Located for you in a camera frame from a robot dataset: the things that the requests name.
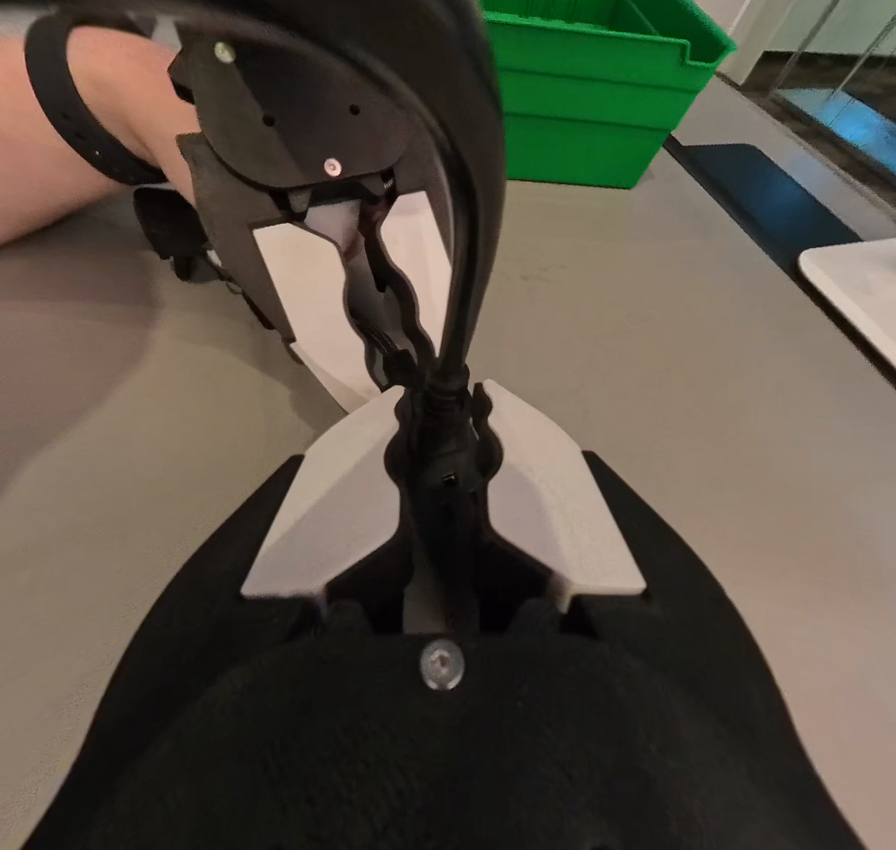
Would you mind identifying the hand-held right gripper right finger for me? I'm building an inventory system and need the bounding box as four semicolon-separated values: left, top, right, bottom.
476;379;648;613

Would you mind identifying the black wristband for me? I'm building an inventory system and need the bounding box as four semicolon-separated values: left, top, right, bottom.
23;12;172;188

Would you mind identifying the person's left forearm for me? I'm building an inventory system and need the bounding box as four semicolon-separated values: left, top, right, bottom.
0;35;151;248

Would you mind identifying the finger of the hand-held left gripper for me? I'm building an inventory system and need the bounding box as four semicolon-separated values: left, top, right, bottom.
252;220;393;413
357;188;455;382

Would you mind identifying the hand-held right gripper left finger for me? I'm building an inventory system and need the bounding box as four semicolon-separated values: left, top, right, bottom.
240;384;414;602

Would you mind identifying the white document stand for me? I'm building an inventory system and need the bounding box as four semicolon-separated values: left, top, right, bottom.
800;237;896;369

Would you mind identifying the person's left hand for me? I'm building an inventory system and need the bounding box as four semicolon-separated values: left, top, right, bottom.
69;26;202;188

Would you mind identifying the black power strip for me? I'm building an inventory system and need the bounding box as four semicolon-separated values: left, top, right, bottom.
353;318;491;635

